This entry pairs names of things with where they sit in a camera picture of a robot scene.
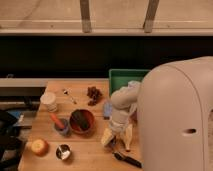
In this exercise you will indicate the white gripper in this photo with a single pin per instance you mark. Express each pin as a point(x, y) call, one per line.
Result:
point(117, 128)

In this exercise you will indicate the black handled brush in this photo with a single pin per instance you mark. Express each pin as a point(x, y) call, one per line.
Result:
point(121, 157)

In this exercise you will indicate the white robot base body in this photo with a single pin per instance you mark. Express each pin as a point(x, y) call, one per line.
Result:
point(174, 105)

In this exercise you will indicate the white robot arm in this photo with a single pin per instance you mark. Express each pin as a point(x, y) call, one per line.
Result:
point(121, 115)

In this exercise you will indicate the purple bowl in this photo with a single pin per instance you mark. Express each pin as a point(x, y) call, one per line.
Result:
point(134, 115)

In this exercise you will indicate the orange bowl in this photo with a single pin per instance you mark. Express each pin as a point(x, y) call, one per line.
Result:
point(90, 118)

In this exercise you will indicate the black block in bowl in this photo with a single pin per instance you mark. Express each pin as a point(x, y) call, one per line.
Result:
point(80, 119)

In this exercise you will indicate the blue sponge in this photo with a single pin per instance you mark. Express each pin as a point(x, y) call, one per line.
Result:
point(107, 109)

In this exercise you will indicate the bunch of dark grapes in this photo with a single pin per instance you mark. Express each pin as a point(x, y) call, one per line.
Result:
point(94, 94)

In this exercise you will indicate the white crumpled cloth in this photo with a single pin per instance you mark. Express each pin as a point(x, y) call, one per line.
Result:
point(131, 85)

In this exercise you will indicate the green plastic bin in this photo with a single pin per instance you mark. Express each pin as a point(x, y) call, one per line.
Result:
point(119, 78)

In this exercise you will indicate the small metal cup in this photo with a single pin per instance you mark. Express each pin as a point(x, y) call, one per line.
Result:
point(63, 152)

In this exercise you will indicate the orange carrot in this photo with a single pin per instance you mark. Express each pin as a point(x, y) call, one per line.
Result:
point(56, 120)

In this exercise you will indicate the silver spoon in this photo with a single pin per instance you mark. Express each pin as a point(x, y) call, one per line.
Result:
point(66, 92)

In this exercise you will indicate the white stacked cups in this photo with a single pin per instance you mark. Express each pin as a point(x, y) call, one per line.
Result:
point(48, 99)

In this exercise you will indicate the red yellow apple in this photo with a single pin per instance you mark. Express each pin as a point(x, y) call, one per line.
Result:
point(39, 147)

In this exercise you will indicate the black equipment at left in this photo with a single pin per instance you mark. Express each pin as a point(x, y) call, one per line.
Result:
point(8, 142)

